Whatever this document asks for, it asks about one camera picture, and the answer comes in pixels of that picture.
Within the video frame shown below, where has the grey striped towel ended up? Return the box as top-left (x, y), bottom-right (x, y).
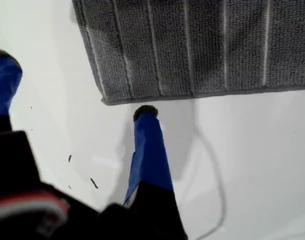
top-left (71, 0), bottom-right (305, 106)

